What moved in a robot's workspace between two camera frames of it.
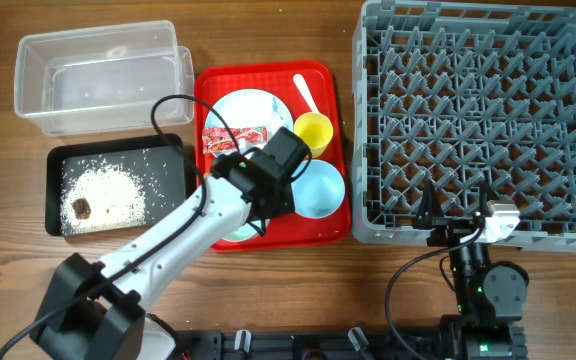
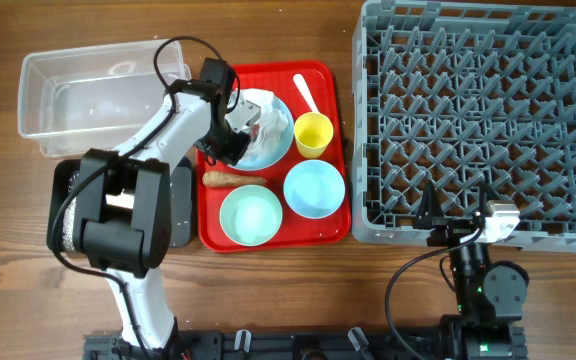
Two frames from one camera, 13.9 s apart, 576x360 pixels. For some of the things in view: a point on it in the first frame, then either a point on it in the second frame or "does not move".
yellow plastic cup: [316, 130] does not move
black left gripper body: [283, 203] → [224, 143]
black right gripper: [450, 230] does not move
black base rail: [470, 343] does not move
